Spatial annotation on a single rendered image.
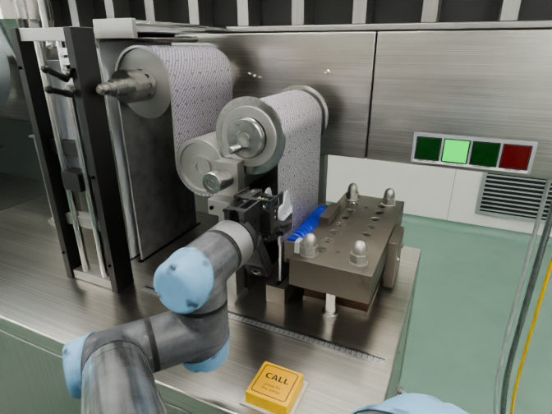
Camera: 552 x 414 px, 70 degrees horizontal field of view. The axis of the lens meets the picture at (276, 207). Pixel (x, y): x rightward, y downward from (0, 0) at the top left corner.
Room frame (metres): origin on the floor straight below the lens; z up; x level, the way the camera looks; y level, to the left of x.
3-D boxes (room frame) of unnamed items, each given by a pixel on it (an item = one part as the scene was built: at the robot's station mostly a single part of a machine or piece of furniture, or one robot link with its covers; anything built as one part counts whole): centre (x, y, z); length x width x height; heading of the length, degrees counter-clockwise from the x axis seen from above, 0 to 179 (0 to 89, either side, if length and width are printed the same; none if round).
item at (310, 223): (0.82, -0.08, 1.03); 0.21 x 0.04 x 0.03; 155
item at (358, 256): (0.65, -0.16, 1.05); 0.04 x 0.04 x 0.04
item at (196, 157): (0.91, 0.11, 1.18); 0.26 x 0.12 x 0.12; 155
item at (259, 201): (0.62, 0.04, 1.13); 0.12 x 0.08 x 0.09; 155
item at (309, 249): (0.68, -0.07, 1.05); 0.04 x 0.04 x 0.04
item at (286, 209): (0.70, -0.02, 1.13); 0.09 x 0.03 x 0.06; 154
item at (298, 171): (0.83, -0.06, 1.12); 0.23 x 0.01 x 0.18; 155
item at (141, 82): (0.83, 0.29, 1.34); 0.06 x 0.06 x 0.06; 65
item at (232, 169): (0.72, 0.10, 1.05); 0.06 x 0.05 x 0.31; 155
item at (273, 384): (0.46, 0.00, 0.91); 0.07 x 0.07 x 0.02; 65
